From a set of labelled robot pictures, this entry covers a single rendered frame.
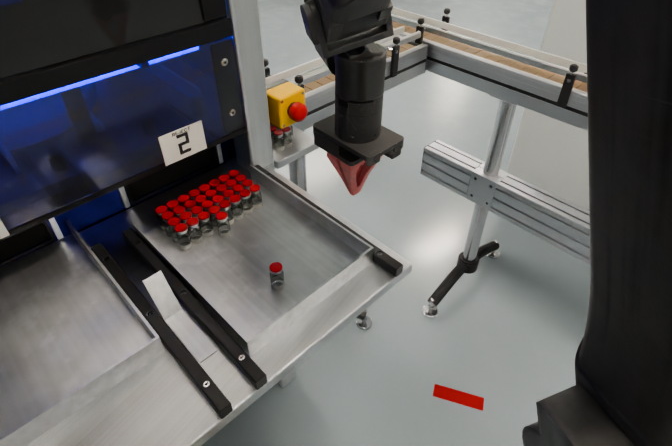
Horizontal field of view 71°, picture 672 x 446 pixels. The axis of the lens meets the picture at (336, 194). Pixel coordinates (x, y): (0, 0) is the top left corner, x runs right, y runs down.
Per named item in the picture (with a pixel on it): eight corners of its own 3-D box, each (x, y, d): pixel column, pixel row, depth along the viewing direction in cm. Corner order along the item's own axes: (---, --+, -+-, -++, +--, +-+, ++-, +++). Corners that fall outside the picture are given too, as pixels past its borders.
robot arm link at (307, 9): (305, 9, 46) (387, -18, 47) (280, -23, 54) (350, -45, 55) (331, 112, 54) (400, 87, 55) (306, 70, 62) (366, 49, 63)
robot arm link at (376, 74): (344, 54, 49) (395, 48, 50) (325, 31, 54) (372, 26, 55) (343, 113, 53) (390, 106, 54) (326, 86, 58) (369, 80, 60)
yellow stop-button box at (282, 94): (260, 118, 104) (257, 88, 99) (286, 107, 108) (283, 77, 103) (282, 131, 100) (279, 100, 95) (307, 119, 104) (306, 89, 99)
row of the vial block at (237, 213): (177, 246, 84) (171, 227, 81) (258, 200, 94) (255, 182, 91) (183, 252, 83) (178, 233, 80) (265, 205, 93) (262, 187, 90)
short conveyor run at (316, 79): (251, 160, 112) (243, 100, 102) (215, 135, 120) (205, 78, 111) (429, 74, 149) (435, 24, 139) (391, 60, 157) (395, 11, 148)
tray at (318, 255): (137, 238, 86) (132, 223, 84) (252, 177, 100) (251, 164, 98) (250, 357, 67) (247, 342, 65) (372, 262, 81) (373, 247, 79)
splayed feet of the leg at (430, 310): (416, 310, 181) (420, 286, 172) (487, 245, 208) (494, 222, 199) (433, 323, 176) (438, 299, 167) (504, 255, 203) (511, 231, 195)
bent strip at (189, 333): (151, 305, 74) (141, 280, 70) (168, 294, 76) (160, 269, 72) (200, 363, 66) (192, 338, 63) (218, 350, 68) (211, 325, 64)
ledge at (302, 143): (241, 144, 113) (240, 138, 112) (283, 125, 120) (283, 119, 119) (277, 169, 106) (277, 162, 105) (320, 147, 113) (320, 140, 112)
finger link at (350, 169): (348, 168, 70) (349, 111, 64) (384, 190, 66) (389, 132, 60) (313, 187, 66) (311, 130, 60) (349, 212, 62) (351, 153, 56)
